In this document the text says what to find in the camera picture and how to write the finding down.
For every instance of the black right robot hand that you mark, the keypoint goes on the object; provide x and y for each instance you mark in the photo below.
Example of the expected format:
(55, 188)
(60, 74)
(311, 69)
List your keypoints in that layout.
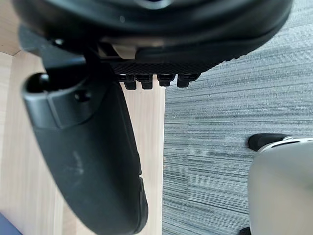
(83, 147)

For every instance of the light wood cabinet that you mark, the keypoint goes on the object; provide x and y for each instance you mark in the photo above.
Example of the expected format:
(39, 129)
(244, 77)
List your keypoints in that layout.
(22, 171)

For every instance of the blue folder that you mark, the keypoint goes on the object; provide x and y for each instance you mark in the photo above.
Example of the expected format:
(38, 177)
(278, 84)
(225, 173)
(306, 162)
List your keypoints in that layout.
(6, 224)

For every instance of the dark robot foot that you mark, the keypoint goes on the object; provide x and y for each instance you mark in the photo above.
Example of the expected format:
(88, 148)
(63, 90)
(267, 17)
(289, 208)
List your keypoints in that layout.
(262, 141)

